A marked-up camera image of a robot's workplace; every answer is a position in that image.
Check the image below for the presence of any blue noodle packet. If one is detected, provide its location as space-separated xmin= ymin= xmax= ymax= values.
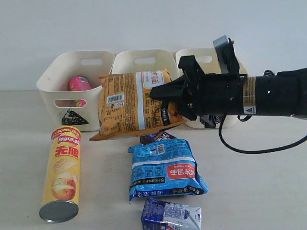
xmin=128 ymin=138 xmax=209 ymax=200

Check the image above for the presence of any pink chips can yellow lid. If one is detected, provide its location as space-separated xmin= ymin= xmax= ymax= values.
xmin=68 ymin=75 xmax=92 ymax=107

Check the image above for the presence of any orange noodle packet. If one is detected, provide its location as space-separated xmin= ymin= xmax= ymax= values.
xmin=90 ymin=69 xmax=186 ymax=141

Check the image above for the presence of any cream bin with circle mark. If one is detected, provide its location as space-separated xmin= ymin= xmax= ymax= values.
xmin=175 ymin=48 xmax=248 ymax=129

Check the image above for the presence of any yellow Lay's chips can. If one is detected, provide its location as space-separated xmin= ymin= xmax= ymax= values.
xmin=39 ymin=126 xmax=81 ymax=223

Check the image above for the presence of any blue white milk carton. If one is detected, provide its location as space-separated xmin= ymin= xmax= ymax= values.
xmin=141 ymin=198 xmax=202 ymax=230

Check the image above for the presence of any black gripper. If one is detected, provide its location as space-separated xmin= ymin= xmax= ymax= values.
xmin=149 ymin=55 xmax=246 ymax=120

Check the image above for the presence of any purple juice box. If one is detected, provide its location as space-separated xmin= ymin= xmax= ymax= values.
xmin=140 ymin=131 xmax=176 ymax=144

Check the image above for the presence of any cream bin with square mark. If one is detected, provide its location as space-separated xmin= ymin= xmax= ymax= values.
xmin=112 ymin=49 xmax=178 ymax=80

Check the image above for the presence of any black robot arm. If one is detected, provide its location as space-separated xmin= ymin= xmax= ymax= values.
xmin=150 ymin=56 xmax=307 ymax=121

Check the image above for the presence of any cream bin with triangle mark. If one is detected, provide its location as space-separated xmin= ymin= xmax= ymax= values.
xmin=36 ymin=50 xmax=115 ymax=131

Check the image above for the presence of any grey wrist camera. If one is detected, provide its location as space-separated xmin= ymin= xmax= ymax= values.
xmin=213 ymin=35 xmax=240 ymax=74

